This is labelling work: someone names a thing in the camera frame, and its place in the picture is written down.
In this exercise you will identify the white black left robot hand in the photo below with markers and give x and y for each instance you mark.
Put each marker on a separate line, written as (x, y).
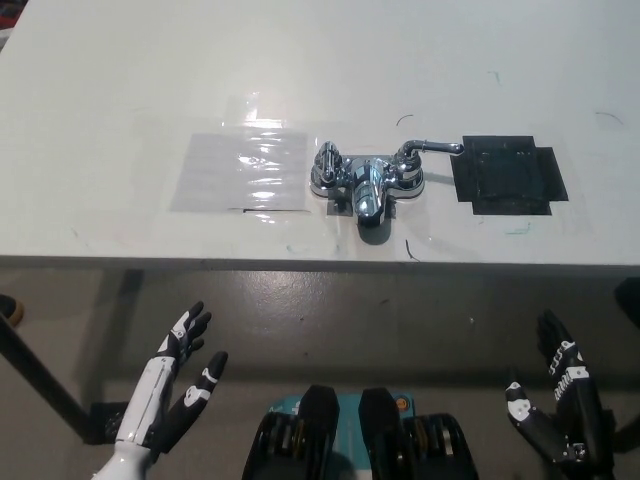
(150, 400)

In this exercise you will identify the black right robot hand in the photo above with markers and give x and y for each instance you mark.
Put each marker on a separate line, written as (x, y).
(580, 400)

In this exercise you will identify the clear plastic sheet patch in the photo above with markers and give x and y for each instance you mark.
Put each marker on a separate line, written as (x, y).
(215, 172)

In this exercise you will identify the black rounded object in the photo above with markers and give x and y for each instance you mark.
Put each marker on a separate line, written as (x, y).
(630, 300)

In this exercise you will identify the chrome faucet body with spout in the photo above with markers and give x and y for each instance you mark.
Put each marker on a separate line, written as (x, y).
(367, 192)

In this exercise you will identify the black tape square patch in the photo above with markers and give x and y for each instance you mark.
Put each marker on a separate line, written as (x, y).
(507, 175)

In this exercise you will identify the grey table leg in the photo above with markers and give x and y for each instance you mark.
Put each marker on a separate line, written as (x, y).
(131, 285)

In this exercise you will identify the black shoe with tan sole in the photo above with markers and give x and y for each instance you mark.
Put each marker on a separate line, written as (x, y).
(9, 307)

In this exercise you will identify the red background object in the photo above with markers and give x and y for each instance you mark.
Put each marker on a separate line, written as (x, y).
(6, 6)

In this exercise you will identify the black table frame leg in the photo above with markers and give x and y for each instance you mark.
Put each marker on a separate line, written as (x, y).
(45, 382)

